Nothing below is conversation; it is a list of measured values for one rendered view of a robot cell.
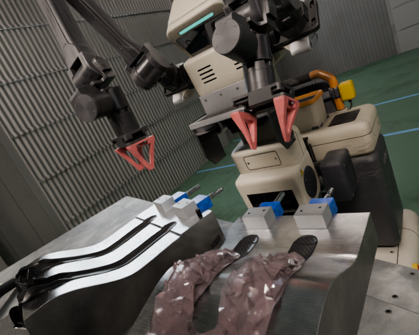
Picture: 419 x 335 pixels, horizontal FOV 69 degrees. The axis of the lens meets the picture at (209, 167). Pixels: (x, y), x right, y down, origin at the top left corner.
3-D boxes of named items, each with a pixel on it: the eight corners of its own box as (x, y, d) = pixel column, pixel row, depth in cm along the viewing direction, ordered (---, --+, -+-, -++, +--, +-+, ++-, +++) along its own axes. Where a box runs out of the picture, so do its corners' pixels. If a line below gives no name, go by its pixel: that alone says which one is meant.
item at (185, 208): (221, 196, 78) (213, 178, 76) (233, 198, 74) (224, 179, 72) (181, 225, 72) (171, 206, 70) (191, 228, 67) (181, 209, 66)
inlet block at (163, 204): (199, 193, 87) (191, 177, 86) (208, 195, 83) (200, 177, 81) (161, 219, 81) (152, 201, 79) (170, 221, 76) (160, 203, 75)
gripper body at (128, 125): (126, 143, 67) (111, 111, 65) (114, 146, 76) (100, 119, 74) (151, 131, 70) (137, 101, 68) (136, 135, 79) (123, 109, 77)
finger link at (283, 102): (290, 137, 50) (282, 83, 51) (253, 146, 54) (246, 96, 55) (306, 140, 55) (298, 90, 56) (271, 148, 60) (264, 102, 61)
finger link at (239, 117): (268, 143, 52) (260, 91, 53) (234, 151, 57) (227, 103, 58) (285, 145, 58) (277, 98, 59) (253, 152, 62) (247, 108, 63)
